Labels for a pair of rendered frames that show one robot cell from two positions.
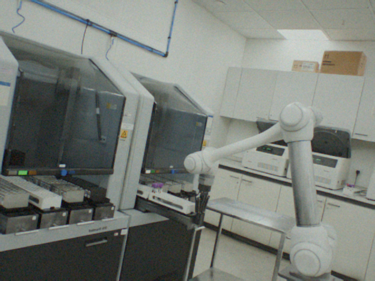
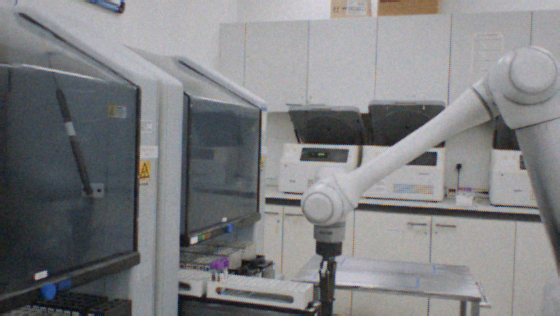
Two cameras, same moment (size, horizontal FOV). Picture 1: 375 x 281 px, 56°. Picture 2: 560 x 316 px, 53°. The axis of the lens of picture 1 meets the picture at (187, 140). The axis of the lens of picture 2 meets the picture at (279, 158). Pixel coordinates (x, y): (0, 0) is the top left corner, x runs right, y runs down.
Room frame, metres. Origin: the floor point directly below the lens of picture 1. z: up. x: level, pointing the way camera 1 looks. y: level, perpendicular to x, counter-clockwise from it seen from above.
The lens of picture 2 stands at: (0.52, 0.44, 1.28)
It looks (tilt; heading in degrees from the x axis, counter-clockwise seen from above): 2 degrees down; 343
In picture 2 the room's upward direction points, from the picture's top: 2 degrees clockwise
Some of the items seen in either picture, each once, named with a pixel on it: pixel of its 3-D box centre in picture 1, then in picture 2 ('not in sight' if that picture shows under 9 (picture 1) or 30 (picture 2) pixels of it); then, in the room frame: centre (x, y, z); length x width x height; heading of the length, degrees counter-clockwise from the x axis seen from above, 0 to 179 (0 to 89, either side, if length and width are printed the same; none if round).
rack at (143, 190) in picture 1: (134, 188); (164, 281); (2.28, 0.28, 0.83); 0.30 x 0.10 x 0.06; 55
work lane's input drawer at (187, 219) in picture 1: (153, 204); (216, 305); (2.17, 0.13, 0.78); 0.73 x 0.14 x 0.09; 55
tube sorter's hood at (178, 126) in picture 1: (154, 122); (165, 137); (2.54, 0.26, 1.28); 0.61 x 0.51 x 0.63; 145
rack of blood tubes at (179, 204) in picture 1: (172, 202); (259, 292); (2.09, 0.02, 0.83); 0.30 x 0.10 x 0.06; 55
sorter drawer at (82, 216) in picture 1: (45, 196); not in sight; (1.90, 0.71, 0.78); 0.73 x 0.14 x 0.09; 55
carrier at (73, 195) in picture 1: (73, 195); not in sight; (1.76, 0.51, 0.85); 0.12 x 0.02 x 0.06; 146
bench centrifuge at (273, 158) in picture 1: (275, 147); (326, 150); (4.48, -1.11, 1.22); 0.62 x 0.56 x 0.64; 143
